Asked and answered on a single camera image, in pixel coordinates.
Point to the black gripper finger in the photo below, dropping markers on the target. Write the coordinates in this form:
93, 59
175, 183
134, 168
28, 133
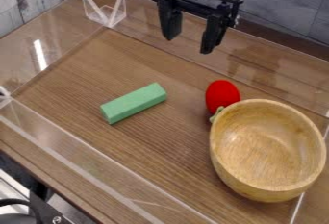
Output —
170, 18
214, 33

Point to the red plush strawberry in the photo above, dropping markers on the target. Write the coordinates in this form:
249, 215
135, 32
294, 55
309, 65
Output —
220, 95

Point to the green rectangular block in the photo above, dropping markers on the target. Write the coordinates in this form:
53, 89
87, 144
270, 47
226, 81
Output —
132, 102

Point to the black metal bracket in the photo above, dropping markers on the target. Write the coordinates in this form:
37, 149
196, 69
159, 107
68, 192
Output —
49, 215

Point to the wooden bowl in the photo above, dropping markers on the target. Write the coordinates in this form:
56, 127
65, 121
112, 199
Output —
267, 150

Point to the clear acrylic tray enclosure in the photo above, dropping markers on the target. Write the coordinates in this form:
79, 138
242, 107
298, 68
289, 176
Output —
142, 171

